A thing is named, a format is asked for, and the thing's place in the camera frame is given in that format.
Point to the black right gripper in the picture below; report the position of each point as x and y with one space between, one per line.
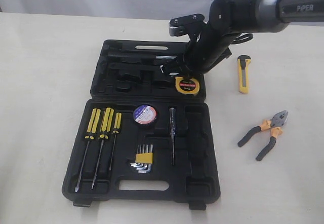
200 57

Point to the yellow measuring tape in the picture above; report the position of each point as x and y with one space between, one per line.
187 86

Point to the black electrical tape roll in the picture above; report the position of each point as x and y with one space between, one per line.
144 114

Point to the yellow utility knife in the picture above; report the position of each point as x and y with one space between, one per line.
243 78

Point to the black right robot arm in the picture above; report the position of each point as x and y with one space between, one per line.
233 22

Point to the black plastic tool case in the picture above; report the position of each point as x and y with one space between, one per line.
194 177

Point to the voltage tester screwdriver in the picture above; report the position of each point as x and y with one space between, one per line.
172 112

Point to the small yellow black screwdriver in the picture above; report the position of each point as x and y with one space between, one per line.
115 132

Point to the middle yellow black screwdriver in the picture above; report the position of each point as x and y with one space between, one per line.
103 135

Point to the hex key set yellow holder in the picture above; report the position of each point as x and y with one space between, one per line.
143 159

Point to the large yellow black screwdriver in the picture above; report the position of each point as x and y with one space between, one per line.
89 136

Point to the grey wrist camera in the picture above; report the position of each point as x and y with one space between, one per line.
186 25

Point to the claw hammer black handle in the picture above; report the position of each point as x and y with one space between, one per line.
157 59

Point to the adjustable wrench black handle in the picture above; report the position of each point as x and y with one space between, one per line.
133 69

